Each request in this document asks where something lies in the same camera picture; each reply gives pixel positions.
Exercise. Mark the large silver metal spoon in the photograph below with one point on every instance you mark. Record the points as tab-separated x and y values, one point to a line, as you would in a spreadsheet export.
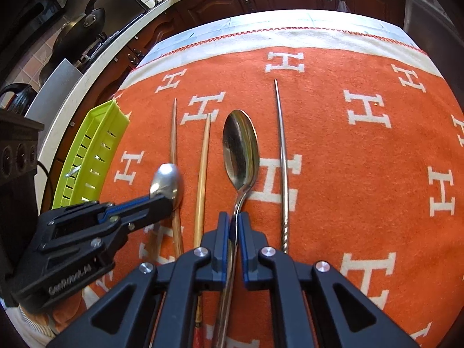
239	145

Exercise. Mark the silver metal chopstick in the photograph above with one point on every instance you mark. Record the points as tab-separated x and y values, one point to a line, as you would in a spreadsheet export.
281	134

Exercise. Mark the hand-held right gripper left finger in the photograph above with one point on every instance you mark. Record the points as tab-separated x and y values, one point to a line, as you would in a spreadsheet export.
222	250

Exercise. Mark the orange printed blanket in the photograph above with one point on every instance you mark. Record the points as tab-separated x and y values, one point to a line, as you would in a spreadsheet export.
319	72

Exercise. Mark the green plastic utensil basket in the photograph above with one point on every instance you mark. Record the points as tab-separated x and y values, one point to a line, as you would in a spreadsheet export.
83	159

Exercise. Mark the light bamboo chopstick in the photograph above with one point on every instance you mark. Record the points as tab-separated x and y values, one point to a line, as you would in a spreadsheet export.
203	159

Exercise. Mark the steel kitchen appliance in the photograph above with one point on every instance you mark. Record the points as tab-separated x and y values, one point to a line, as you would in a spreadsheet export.
431	32

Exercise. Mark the brown wooden chopstick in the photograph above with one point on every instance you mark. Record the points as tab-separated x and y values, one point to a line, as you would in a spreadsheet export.
174	134

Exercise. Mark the small silver metal spoon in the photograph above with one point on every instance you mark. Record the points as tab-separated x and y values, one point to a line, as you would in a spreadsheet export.
166	185

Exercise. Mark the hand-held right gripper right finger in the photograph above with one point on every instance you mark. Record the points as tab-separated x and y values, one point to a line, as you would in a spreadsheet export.
247	250

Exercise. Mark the black frying pan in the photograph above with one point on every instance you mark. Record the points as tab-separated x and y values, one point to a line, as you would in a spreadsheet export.
79	32

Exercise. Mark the steel gas stove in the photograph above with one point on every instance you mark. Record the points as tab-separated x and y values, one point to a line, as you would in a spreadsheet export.
116	0

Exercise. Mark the white plastic bag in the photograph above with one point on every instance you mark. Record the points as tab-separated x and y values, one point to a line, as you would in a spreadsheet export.
342	6

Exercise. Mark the dark wooden stand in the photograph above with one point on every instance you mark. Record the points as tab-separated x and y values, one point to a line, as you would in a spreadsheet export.
18	174

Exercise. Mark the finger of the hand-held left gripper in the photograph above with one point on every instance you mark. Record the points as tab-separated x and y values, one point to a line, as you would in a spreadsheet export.
156	214
145	201

